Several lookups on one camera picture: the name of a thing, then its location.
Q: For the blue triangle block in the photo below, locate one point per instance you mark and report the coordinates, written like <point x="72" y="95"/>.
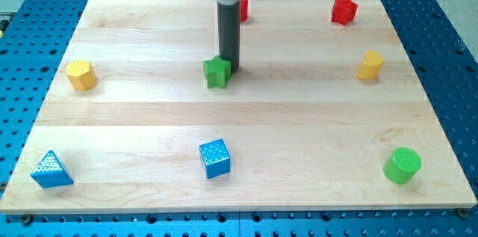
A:
<point x="49" y="172"/>

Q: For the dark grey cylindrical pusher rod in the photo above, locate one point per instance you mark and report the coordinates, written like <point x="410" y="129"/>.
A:
<point x="228" y="22"/>

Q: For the blue cube block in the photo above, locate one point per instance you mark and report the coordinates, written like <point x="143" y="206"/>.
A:
<point x="215" y="158"/>

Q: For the green cylinder block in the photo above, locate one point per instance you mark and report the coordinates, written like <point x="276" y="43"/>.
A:
<point x="402" y="165"/>

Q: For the red star block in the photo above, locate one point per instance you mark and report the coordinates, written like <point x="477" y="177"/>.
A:
<point x="343" y="11"/>

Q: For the light wooden board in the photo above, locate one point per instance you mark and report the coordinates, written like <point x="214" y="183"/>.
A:
<point x="303" y="132"/>

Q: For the yellow half-round block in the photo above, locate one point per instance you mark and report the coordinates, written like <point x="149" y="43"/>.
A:
<point x="370" y="66"/>

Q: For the green star block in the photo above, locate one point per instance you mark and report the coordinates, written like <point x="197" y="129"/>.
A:
<point x="217" y="72"/>

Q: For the red block behind rod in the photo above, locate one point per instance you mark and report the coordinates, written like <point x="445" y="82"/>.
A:
<point x="244" y="5"/>

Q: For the yellow hexagon block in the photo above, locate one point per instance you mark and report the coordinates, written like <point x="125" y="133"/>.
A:
<point x="81" y="75"/>

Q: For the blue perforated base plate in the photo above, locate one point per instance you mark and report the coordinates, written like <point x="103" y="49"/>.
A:
<point x="38" y="35"/>

